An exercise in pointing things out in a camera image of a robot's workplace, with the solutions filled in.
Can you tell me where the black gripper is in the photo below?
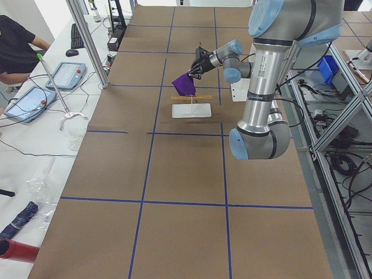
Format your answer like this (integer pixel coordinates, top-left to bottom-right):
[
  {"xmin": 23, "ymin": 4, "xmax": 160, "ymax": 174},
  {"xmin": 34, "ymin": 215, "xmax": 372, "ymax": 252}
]
[{"xmin": 188, "ymin": 46, "xmax": 215, "ymax": 80}]

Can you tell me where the purple towel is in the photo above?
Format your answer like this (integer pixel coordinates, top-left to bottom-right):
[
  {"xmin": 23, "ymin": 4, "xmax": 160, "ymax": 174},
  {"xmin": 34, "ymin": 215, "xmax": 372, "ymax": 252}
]
[{"xmin": 172, "ymin": 73, "xmax": 196, "ymax": 96}]

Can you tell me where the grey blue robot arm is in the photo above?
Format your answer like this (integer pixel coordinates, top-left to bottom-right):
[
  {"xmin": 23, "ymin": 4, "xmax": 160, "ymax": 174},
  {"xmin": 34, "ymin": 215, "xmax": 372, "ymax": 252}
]
[{"xmin": 188, "ymin": 1, "xmax": 344, "ymax": 160}]

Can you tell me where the black keyboard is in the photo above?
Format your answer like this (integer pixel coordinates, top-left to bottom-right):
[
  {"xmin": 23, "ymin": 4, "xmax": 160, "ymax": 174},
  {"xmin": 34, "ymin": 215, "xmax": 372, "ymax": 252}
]
[{"xmin": 70, "ymin": 23, "xmax": 84, "ymax": 49}]

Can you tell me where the blue teach pendant tablet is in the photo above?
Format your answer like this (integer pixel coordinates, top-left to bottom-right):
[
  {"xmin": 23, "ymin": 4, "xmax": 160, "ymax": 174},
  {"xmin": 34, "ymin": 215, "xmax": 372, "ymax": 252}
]
[
  {"xmin": 52, "ymin": 62, "xmax": 87, "ymax": 91},
  {"xmin": 4, "ymin": 86, "xmax": 56, "ymax": 123}
]

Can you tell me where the black computer mouse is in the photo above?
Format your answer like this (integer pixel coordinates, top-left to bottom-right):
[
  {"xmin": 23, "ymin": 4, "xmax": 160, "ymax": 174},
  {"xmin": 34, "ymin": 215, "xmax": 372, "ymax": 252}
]
[{"xmin": 65, "ymin": 49, "xmax": 79, "ymax": 57}]

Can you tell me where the blue plastic bin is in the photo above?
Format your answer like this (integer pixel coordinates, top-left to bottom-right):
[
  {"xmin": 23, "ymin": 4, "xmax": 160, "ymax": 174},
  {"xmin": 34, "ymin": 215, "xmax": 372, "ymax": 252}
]
[{"xmin": 317, "ymin": 55, "xmax": 339, "ymax": 85}]

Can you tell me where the white cloth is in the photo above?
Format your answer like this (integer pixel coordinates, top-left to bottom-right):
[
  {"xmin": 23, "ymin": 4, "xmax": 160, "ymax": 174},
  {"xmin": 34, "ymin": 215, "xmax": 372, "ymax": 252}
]
[{"xmin": 64, "ymin": 119, "xmax": 88, "ymax": 152}]

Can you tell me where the grabber reacher tool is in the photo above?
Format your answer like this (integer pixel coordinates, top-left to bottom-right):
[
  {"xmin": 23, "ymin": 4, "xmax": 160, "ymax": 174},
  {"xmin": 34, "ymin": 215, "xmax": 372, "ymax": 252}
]
[{"xmin": 37, "ymin": 53, "xmax": 88, "ymax": 131}]

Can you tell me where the person in black shirt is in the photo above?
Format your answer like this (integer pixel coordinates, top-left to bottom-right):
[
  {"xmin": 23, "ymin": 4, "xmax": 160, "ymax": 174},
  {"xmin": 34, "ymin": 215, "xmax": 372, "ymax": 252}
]
[{"xmin": 1, "ymin": 15, "xmax": 51, "ymax": 85}]

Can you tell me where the clear plastic wrap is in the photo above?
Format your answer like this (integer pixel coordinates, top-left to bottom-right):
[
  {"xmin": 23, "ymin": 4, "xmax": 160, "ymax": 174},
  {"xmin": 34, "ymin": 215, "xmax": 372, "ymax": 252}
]
[{"xmin": 26, "ymin": 157, "xmax": 59, "ymax": 232}]

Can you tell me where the folded dark blue umbrella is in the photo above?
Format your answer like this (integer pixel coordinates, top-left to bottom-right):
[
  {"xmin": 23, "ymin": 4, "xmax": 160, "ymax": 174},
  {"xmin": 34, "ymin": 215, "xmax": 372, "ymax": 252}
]
[{"xmin": 1, "ymin": 201, "xmax": 38, "ymax": 239}]

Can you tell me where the red cylinder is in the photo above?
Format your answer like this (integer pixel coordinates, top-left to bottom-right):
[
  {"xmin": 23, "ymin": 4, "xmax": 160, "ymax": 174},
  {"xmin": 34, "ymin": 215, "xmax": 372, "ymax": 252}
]
[{"xmin": 1, "ymin": 239, "xmax": 40, "ymax": 263}]

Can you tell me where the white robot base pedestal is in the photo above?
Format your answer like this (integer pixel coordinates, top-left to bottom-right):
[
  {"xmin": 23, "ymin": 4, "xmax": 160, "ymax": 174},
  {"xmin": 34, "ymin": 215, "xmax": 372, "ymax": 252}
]
[{"xmin": 230, "ymin": 78, "xmax": 251, "ymax": 102}]

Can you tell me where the aluminium frame post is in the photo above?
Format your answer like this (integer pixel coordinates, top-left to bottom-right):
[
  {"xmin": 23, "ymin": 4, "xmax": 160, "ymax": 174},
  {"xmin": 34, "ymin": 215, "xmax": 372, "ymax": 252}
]
[{"xmin": 66, "ymin": 0, "xmax": 109, "ymax": 88}]

